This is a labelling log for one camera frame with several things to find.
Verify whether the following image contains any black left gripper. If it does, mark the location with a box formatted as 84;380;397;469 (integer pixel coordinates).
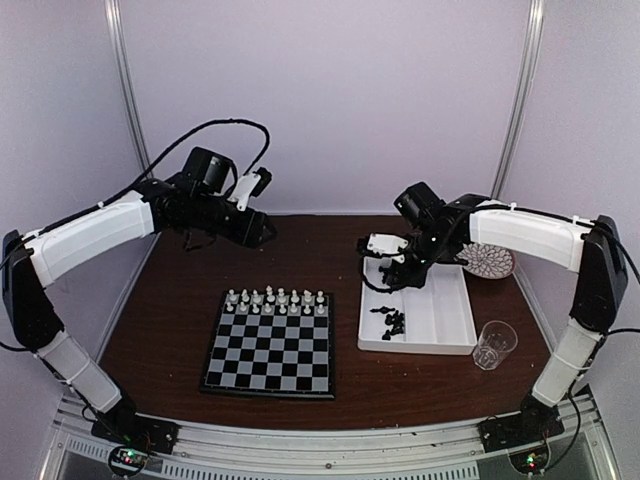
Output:
191;193;278;249

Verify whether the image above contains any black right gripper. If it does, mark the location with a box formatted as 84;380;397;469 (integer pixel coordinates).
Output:
386;229;455;290

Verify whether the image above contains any white plastic compartment tray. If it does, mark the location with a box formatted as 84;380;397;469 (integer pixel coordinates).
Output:
357;265;477;356

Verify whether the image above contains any black white chess board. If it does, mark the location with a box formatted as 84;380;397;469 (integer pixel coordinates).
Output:
199;294;336;400

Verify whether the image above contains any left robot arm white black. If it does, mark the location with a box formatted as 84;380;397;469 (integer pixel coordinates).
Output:
2;147;276;444

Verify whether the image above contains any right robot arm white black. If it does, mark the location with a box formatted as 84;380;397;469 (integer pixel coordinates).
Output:
365;182;629;442

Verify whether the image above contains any black chess pieces pile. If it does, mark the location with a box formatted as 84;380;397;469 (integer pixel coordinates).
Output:
370;306;405;341

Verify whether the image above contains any white chess pieces row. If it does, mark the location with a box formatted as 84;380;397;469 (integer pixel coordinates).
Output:
220;285;332;316

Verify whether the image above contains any patterned ceramic plate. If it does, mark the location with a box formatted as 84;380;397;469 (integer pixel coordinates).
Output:
458;243;516;280

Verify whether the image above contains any clear drinking glass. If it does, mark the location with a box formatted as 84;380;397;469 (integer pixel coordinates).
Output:
472;320;518;371

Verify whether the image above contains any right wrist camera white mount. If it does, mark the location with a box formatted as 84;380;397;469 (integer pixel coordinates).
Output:
356;233;409;264

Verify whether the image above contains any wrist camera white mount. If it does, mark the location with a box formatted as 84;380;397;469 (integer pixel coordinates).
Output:
356;233;409;264
229;167;273;211

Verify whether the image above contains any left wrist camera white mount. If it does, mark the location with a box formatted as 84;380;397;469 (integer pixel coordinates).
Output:
229;167;273;211

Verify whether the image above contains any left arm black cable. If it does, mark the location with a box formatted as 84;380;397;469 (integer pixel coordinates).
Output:
99;117;272;211

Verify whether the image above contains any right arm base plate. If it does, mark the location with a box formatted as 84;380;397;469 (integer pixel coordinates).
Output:
477;413;565;453

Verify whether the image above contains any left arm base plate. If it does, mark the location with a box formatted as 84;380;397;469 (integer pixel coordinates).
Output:
91;417;179;454

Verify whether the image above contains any front aluminium rail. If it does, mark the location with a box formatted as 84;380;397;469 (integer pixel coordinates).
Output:
36;394;622;479

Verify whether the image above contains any left aluminium frame post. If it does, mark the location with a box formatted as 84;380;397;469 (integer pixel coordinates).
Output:
104;0;150;171

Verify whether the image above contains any aluminium frame post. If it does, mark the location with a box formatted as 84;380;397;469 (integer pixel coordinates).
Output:
490;0;545;199
104;0;150;171

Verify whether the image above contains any right aluminium frame post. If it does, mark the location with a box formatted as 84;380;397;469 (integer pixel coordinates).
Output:
490;0;545;199

